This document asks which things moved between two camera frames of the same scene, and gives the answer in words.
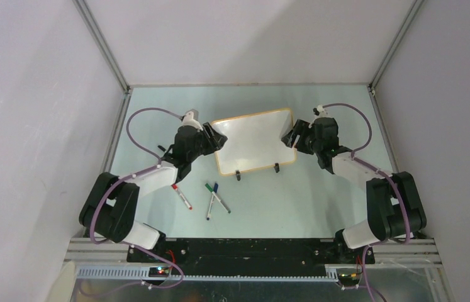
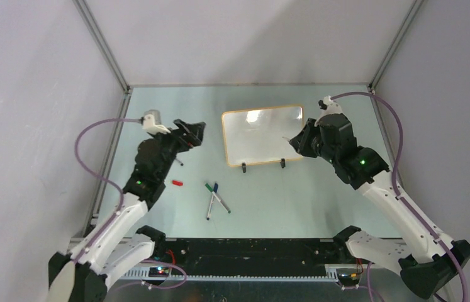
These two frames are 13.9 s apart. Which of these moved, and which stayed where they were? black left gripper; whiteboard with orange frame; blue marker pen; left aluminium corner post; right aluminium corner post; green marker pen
Moved: whiteboard with orange frame; black left gripper
Stayed: green marker pen; right aluminium corner post; blue marker pen; left aluminium corner post
